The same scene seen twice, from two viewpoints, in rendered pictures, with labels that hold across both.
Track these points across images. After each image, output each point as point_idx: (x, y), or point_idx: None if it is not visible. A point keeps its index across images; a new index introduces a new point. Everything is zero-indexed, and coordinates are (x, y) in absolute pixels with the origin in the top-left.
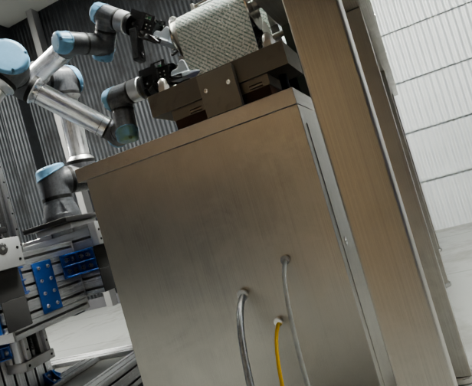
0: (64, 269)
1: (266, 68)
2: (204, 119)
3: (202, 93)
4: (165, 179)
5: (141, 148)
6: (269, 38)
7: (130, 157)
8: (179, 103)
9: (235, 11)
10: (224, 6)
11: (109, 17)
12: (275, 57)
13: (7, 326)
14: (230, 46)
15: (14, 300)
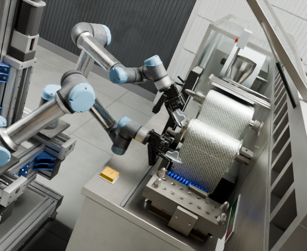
0: (34, 164)
1: (210, 232)
2: (165, 217)
3: (174, 215)
4: (127, 233)
5: (125, 212)
6: (223, 219)
7: (117, 210)
8: (159, 203)
9: (224, 159)
10: (221, 151)
11: (157, 78)
12: (218, 232)
13: (0, 222)
14: (206, 169)
15: (8, 207)
